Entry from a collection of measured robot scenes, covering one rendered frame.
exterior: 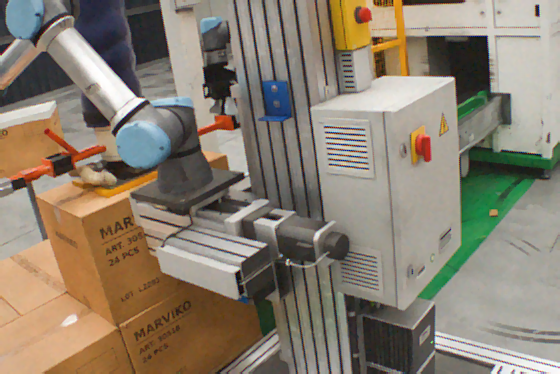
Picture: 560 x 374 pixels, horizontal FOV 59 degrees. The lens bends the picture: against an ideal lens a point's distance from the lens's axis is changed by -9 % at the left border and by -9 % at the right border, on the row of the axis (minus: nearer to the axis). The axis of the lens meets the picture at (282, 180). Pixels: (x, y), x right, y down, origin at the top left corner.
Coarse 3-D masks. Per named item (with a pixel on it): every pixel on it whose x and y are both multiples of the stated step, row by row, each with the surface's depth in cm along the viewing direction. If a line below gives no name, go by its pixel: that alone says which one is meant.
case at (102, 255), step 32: (224, 160) 194; (64, 192) 182; (128, 192) 171; (64, 224) 169; (96, 224) 161; (128, 224) 169; (64, 256) 182; (96, 256) 162; (128, 256) 170; (96, 288) 168; (128, 288) 172; (160, 288) 181
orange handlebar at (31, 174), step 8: (224, 120) 182; (200, 128) 177; (208, 128) 178; (216, 128) 180; (80, 152) 175; (88, 152) 173; (96, 152) 175; (32, 168) 163; (40, 168) 165; (48, 168) 164; (16, 176) 160; (24, 176) 158; (32, 176) 160
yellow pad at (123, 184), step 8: (152, 168) 184; (120, 176) 176; (128, 176) 179; (136, 176) 178; (144, 176) 178; (152, 176) 180; (104, 184) 175; (120, 184) 173; (128, 184) 173; (136, 184) 175; (96, 192) 174; (104, 192) 169; (112, 192) 169; (120, 192) 171
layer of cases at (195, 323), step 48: (48, 240) 247; (0, 288) 205; (48, 288) 201; (192, 288) 192; (0, 336) 171; (48, 336) 168; (96, 336) 166; (144, 336) 178; (192, 336) 194; (240, 336) 214
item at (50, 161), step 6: (54, 156) 171; (60, 156) 171; (66, 156) 166; (72, 156) 168; (42, 162) 168; (48, 162) 164; (54, 162) 163; (60, 162) 164; (66, 162) 166; (72, 162) 168; (54, 168) 164; (60, 168) 165; (66, 168) 166; (72, 168) 168; (48, 174) 168; (54, 174) 164; (60, 174) 165
